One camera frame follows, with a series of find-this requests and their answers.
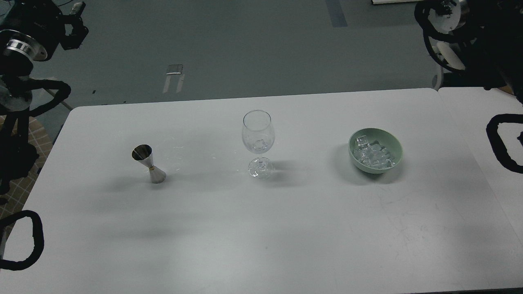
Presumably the clear ice cube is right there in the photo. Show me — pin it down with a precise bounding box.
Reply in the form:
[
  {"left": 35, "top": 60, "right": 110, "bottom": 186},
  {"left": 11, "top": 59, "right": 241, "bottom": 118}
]
[{"left": 253, "top": 139, "right": 268, "bottom": 151}]

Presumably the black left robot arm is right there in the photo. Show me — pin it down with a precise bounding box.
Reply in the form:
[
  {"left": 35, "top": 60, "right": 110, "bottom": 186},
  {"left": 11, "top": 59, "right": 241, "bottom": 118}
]
[{"left": 0, "top": 0, "right": 89, "bottom": 196}]

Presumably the metal floor plate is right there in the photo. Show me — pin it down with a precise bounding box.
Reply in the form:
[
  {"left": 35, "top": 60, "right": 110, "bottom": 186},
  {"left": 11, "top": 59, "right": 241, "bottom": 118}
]
[{"left": 165, "top": 64, "right": 183, "bottom": 75}]

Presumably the steel double jigger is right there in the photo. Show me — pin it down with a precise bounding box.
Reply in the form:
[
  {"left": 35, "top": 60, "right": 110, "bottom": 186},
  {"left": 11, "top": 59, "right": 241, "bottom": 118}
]
[{"left": 132, "top": 145, "right": 166, "bottom": 184}]

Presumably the brown checked cushion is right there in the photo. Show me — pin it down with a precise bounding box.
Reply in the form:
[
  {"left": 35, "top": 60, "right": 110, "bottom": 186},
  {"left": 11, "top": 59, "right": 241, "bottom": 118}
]
[{"left": 0, "top": 116, "right": 54, "bottom": 221}]

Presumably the clear wine glass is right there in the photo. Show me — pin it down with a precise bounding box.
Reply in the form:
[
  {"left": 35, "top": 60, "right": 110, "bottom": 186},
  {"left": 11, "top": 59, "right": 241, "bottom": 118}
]
[{"left": 241, "top": 109, "right": 276, "bottom": 179}]

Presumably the green bowl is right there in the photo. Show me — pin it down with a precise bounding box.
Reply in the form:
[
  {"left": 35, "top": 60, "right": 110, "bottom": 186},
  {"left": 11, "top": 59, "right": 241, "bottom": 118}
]
[{"left": 348, "top": 128, "right": 404, "bottom": 174}]

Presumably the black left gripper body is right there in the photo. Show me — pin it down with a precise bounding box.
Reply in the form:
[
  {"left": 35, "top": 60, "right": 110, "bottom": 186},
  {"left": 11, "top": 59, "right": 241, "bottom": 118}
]
[{"left": 0, "top": 0, "right": 65, "bottom": 61}]

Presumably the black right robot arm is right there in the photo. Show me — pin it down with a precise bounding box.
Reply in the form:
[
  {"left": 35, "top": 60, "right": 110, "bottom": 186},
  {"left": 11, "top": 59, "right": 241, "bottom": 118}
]
[{"left": 413, "top": 0, "right": 522, "bottom": 102}]

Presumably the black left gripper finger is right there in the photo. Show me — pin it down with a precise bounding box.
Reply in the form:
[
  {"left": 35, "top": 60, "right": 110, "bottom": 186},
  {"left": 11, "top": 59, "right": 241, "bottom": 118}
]
[{"left": 59, "top": 1, "right": 89, "bottom": 50}]

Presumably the grey white chair right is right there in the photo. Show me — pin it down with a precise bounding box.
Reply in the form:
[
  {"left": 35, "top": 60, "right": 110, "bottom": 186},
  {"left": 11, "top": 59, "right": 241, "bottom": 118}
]
[{"left": 431, "top": 41, "right": 466, "bottom": 90}]

